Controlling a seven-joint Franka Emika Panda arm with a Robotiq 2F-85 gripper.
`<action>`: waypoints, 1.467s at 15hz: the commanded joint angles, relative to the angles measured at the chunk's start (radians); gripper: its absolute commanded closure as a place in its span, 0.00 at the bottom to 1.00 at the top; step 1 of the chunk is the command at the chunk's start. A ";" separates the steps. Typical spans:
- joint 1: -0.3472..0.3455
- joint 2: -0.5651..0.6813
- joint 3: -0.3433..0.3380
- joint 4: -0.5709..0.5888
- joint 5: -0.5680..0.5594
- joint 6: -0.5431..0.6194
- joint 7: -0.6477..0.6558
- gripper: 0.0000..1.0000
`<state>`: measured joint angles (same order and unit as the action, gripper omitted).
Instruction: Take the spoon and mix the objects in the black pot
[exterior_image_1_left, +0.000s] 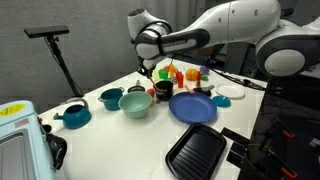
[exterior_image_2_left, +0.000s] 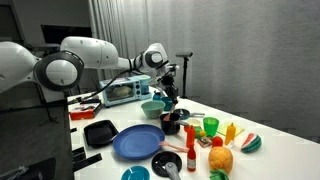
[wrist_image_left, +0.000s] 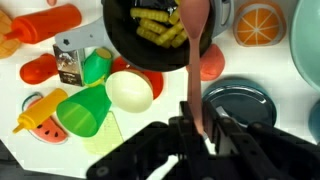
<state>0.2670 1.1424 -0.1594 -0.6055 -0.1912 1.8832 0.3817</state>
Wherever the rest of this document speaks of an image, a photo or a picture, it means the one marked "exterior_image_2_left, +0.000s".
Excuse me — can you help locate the black table clamp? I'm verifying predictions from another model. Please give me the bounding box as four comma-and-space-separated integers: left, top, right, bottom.
71, 146, 87, 164
73, 153, 103, 173

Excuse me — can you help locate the toy watermelon slice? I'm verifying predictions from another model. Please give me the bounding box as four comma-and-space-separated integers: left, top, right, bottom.
240, 132, 263, 154

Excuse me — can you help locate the green translucent cup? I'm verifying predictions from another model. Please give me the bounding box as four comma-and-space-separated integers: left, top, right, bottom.
202, 116, 220, 138

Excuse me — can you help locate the black rectangular tray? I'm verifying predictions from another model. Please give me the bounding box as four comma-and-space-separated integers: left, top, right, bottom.
83, 119, 120, 148

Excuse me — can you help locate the cream small bowl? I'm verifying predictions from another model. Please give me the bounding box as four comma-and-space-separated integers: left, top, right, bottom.
186, 118, 203, 128

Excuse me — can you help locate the small teal plate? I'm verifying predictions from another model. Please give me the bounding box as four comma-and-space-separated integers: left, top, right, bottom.
120, 165, 151, 180

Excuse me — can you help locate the yellow mustard bottle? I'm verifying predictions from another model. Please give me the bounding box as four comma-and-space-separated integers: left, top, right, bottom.
224, 122, 237, 146

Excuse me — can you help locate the plush toy pineapple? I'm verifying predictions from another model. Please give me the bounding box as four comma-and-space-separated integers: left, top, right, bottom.
208, 146, 234, 180

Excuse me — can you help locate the black monitor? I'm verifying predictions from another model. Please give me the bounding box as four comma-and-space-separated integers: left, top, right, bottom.
40, 24, 93, 45

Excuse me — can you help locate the large blue plate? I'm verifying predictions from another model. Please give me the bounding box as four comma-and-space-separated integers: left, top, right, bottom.
112, 124, 166, 160

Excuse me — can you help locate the teal plastic cup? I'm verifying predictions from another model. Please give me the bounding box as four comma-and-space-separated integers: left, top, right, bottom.
161, 96, 174, 112

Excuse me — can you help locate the teal toy kettle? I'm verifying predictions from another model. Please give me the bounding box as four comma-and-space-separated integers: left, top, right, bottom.
152, 89, 164, 101

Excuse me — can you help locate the black camera on stand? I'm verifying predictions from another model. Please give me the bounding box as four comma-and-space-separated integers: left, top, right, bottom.
175, 51, 194, 100

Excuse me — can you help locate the small red sauce bottle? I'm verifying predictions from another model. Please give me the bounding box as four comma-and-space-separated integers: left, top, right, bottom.
186, 143, 197, 173

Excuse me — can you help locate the light blue toaster oven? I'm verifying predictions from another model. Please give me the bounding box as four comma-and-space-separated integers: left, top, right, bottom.
99, 74, 153, 108

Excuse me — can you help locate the pale yellow-green napkin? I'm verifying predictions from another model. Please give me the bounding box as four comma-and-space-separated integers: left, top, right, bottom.
216, 120, 245, 138

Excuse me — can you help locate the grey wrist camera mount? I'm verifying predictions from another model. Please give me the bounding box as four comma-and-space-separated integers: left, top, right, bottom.
163, 63, 181, 73

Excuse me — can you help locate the small printed carton box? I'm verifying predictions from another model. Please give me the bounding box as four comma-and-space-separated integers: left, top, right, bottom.
196, 135, 213, 148

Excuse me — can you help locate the black pot grey handle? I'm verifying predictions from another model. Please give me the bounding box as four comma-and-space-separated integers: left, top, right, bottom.
160, 112, 190, 136

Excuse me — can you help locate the mint green bowl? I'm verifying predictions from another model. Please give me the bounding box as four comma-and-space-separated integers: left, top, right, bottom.
140, 100, 166, 120

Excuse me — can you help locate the flat black device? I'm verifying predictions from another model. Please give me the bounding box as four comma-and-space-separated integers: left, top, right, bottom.
79, 98, 102, 105

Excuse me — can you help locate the pink plastic spoon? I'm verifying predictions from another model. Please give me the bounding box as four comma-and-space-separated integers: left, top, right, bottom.
162, 103, 176, 122

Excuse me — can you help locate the black frying pan grey handle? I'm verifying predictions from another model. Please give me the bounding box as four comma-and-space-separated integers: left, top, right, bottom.
151, 150, 183, 180

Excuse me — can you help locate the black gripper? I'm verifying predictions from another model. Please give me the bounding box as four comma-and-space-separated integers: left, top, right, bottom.
159, 70, 180, 105

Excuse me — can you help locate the red cardboard box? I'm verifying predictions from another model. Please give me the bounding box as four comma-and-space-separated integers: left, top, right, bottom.
69, 102, 103, 121

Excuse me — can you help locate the orange ketchup bottle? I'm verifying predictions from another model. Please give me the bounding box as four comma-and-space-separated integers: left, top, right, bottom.
185, 124, 197, 149

